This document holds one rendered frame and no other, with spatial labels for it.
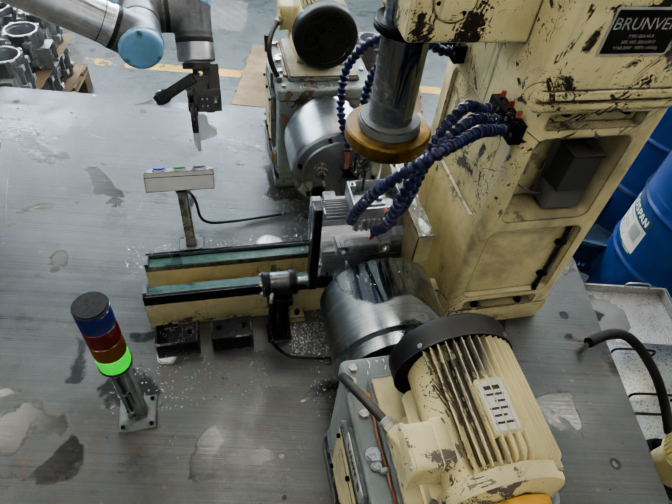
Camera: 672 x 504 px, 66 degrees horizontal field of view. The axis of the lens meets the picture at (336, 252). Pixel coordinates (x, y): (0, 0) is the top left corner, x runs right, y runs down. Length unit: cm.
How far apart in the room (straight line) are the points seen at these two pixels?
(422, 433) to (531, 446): 13
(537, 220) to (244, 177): 98
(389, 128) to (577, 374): 82
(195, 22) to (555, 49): 81
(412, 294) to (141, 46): 75
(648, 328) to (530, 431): 166
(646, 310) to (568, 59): 158
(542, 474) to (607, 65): 65
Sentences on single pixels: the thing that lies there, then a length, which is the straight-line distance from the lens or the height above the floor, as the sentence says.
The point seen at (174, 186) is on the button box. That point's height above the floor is 105.
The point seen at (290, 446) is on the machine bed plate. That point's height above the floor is 80.
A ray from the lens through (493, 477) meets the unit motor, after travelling 67.
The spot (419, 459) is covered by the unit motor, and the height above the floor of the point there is 131.
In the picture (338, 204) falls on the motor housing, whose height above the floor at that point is 111.
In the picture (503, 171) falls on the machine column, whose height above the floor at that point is 134.
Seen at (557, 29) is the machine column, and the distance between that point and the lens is 93.
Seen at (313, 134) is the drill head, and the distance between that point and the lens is 138.
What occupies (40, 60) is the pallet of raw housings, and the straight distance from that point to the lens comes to 343.
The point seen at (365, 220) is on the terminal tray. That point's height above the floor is 111.
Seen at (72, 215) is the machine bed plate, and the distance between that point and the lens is 174.
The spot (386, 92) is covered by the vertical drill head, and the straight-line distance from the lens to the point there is 103.
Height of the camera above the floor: 195
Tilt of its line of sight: 48 degrees down
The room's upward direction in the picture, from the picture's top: 7 degrees clockwise
